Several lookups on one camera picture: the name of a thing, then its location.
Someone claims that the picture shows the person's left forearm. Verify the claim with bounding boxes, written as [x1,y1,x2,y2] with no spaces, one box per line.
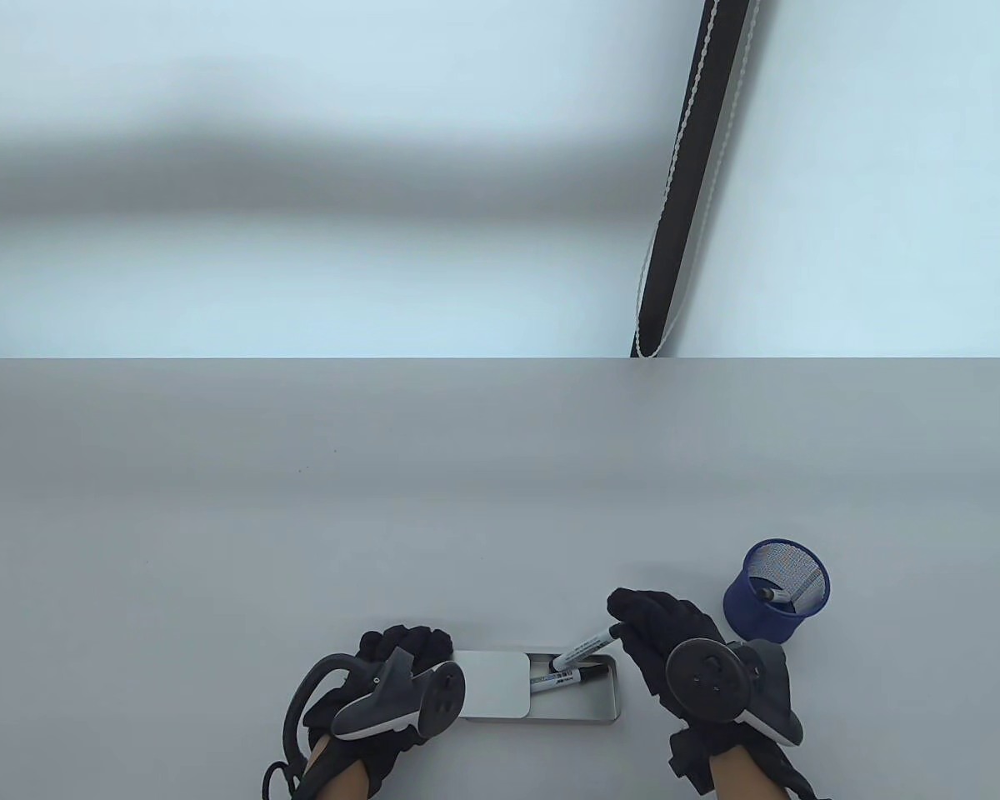
[303,735,371,800]

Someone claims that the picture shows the silver metal pencil tin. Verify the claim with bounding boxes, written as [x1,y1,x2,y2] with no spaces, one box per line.
[453,651,621,725]

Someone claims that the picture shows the blue mesh pen cup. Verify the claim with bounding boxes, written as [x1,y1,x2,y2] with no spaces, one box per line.
[722,538,832,645]

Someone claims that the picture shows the black vertical pole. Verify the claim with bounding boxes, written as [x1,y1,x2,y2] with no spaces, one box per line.
[631,0,759,358]

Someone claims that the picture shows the black looped strap cable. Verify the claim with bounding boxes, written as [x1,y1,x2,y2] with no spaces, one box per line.
[262,654,369,800]

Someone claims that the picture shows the grey wrist controller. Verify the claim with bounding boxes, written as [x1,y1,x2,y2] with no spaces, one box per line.
[332,649,468,743]
[664,637,805,748]

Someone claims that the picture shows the grey right wrist controller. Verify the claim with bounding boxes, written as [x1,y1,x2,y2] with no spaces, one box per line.
[664,637,805,748]

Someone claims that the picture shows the person's left hand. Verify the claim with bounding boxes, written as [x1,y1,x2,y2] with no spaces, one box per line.
[300,624,456,789]

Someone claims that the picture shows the grey left wrist controller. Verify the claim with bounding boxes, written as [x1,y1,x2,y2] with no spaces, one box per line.
[332,649,468,743]

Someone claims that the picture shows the silver tin sliding lid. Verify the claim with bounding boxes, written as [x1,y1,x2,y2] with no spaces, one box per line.
[453,651,533,720]

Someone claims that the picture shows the person's right forearm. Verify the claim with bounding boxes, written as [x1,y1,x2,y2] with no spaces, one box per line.
[707,744,772,800]

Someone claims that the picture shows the white marker with black cap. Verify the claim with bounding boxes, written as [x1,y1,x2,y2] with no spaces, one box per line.
[528,666,606,693]
[549,624,623,673]

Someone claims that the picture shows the person's right hand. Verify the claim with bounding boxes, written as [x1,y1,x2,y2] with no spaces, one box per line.
[606,587,769,755]

